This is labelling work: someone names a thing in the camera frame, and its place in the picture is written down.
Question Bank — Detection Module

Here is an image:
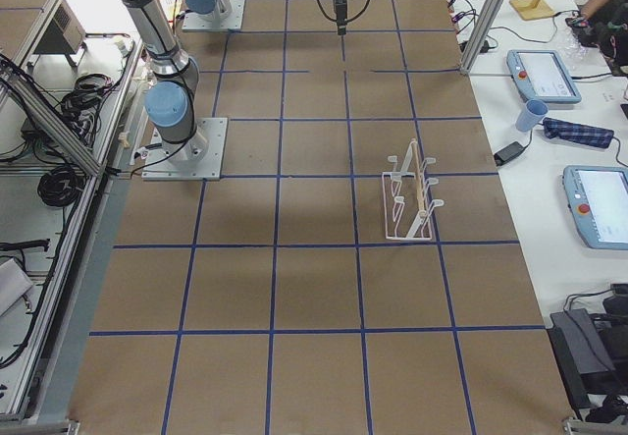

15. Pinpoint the blue cup on desk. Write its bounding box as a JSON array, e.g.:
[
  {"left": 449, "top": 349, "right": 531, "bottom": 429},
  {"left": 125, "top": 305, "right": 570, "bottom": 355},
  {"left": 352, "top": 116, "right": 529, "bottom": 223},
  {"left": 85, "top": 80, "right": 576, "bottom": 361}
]
[{"left": 515, "top": 99, "right": 549, "bottom": 133}]

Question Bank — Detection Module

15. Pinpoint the wooden stand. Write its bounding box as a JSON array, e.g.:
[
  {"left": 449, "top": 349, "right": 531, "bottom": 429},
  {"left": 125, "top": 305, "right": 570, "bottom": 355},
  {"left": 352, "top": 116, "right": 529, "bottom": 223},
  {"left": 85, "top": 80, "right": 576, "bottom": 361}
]
[{"left": 509, "top": 0, "right": 555, "bottom": 21}]

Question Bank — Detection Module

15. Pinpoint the blue teach pendant far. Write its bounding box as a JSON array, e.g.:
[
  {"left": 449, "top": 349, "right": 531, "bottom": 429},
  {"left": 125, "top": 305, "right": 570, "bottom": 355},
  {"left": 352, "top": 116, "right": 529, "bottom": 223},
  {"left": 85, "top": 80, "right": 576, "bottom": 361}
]
[{"left": 506, "top": 50, "right": 582, "bottom": 104}]

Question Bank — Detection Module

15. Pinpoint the blue teach pendant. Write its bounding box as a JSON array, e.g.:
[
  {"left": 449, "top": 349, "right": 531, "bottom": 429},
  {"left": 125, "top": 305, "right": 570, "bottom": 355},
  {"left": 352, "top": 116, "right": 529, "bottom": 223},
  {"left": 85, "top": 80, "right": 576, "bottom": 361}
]
[
  {"left": 506, "top": 50, "right": 582, "bottom": 104},
  {"left": 562, "top": 165, "right": 627, "bottom": 250}
]

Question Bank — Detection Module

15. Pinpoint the black power adapter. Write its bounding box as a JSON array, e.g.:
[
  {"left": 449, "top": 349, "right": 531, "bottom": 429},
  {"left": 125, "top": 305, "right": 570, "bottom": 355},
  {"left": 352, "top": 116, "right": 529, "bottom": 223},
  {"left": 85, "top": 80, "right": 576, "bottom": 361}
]
[{"left": 493, "top": 141, "right": 526, "bottom": 167}]

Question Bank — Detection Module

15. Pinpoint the blue plaid cloth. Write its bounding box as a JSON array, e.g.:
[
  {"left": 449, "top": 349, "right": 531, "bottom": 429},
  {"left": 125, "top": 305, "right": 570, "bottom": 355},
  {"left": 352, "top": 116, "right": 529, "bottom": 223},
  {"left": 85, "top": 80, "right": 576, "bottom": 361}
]
[{"left": 542, "top": 117, "right": 614, "bottom": 149}]

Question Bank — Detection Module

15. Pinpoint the blue teach pendant near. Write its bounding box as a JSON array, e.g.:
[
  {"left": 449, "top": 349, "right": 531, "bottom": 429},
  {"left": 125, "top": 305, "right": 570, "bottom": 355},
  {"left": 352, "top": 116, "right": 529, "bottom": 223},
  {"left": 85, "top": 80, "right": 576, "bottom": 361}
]
[{"left": 562, "top": 165, "right": 627, "bottom": 250}]

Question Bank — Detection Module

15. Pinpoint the black laptop stand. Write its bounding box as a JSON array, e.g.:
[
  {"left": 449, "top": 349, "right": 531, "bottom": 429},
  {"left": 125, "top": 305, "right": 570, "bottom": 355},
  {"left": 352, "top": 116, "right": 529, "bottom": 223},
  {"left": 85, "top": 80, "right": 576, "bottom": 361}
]
[{"left": 548, "top": 283, "right": 627, "bottom": 426}]

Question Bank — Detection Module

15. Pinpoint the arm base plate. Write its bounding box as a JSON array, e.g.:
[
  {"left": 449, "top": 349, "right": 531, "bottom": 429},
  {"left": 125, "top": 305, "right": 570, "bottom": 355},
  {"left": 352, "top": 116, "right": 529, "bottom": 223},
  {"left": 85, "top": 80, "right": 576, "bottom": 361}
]
[
  {"left": 183, "top": 0, "right": 245, "bottom": 32},
  {"left": 140, "top": 118, "right": 229, "bottom": 181}
]

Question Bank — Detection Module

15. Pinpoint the aluminium frame post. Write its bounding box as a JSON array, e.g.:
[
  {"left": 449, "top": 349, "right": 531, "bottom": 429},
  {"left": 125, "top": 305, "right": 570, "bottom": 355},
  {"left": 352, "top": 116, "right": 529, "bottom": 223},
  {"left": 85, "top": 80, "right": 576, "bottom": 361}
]
[{"left": 460, "top": 0, "right": 504, "bottom": 75}]

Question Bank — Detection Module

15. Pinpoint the white wire cup rack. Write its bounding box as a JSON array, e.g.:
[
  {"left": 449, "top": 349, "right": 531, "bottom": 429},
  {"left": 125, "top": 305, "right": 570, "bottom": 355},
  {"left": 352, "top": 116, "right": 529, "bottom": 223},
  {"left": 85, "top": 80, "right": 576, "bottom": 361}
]
[{"left": 381, "top": 138, "right": 445, "bottom": 242}]

